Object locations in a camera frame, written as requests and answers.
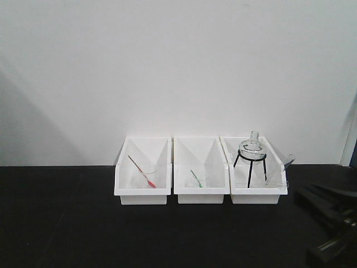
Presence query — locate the clear beaker in bin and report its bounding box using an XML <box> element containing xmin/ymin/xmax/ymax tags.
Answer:
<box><xmin>141</xmin><ymin>165</ymin><xmax>157</xmax><ymax>189</ymax></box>
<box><xmin>185</xmin><ymin>176</ymin><xmax>210</xmax><ymax>188</ymax></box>

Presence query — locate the white left storage bin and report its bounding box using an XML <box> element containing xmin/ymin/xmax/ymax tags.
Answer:
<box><xmin>114</xmin><ymin>136</ymin><xmax>172</xmax><ymax>205</ymax></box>

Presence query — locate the white storage bin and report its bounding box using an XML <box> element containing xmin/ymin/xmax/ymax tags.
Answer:
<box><xmin>173</xmin><ymin>137</ymin><xmax>230</xmax><ymax>204</ymax></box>
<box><xmin>114</xmin><ymin>136</ymin><xmax>172</xmax><ymax>205</ymax></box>
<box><xmin>219</xmin><ymin>136</ymin><xmax>288</xmax><ymax>204</ymax></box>

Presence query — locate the clear beaker in middle bin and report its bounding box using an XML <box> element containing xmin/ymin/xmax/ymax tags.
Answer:
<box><xmin>185</xmin><ymin>176</ymin><xmax>210</xmax><ymax>188</ymax></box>

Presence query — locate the white right storage bin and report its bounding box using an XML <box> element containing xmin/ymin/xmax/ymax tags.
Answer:
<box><xmin>219</xmin><ymin>136</ymin><xmax>288</xmax><ymax>204</ymax></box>

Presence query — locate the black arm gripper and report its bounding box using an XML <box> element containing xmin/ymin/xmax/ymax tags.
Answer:
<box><xmin>294</xmin><ymin>184</ymin><xmax>356</xmax><ymax>267</ymax></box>

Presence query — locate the clear round-bottom glass flask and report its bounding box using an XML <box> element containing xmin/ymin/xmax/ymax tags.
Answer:
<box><xmin>239</xmin><ymin>131</ymin><xmax>266</xmax><ymax>160</ymax></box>

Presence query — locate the clear beaker in left bin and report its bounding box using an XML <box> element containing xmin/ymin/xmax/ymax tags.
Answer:
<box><xmin>141</xmin><ymin>165</ymin><xmax>157</xmax><ymax>189</ymax></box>

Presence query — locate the black wire tripod stand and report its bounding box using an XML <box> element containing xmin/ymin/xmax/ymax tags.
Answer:
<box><xmin>233</xmin><ymin>150</ymin><xmax>267</xmax><ymax>188</ymax></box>

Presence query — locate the white middle storage bin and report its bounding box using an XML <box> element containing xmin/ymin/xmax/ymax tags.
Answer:
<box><xmin>173</xmin><ymin>137</ymin><xmax>230</xmax><ymax>204</ymax></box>

